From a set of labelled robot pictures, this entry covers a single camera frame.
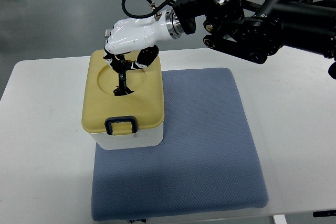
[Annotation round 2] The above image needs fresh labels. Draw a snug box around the white storage box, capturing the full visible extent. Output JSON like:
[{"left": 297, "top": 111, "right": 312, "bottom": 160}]
[{"left": 90, "top": 122, "right": 164, "bottom": 150}]

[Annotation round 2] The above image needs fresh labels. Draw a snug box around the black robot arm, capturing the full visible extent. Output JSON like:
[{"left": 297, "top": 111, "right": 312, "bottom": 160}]
[{"left": 172, "top": 0, "right": 335, "bottom": 64}]

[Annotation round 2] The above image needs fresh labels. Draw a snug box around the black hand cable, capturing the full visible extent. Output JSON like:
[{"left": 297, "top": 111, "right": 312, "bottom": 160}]
[{"left": 122, "top": 0, "right": 182, "bottom": 20}]

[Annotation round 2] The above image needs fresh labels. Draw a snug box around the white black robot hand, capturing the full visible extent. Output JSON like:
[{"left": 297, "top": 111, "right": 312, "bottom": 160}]
[{"left": 102, "top": 10, "right": 182, "bottom": 74}]

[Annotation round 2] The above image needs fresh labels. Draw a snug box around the black table control panel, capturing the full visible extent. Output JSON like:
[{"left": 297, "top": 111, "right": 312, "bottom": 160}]
[{"left": 313, "top": 210, "right": 336, "bottom": 218}]

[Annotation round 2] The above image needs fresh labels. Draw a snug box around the blue padded mat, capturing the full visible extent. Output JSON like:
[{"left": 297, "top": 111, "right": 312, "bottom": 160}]
[{"left": 91, "top": 68, "right": 269, "bottom": 221}]

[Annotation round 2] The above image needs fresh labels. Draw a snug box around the yellow box lid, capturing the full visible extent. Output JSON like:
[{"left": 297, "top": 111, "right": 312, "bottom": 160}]
[{"left": 81, "top": 50, "right": 164, "bottom": 133}]

